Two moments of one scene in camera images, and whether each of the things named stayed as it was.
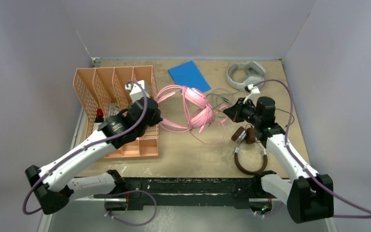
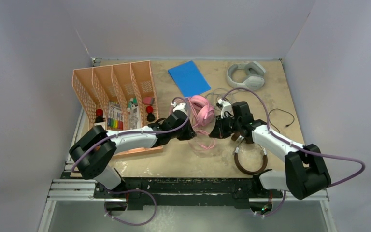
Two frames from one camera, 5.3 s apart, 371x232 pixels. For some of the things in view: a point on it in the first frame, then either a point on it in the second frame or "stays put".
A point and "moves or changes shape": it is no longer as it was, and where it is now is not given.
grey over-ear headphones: [254, 72] stays put
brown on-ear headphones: [240, 135] stays put
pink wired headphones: [202, 113] moves or changes shape
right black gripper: [237, 109] -> [219, 131]
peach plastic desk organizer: [103, 93] stays put
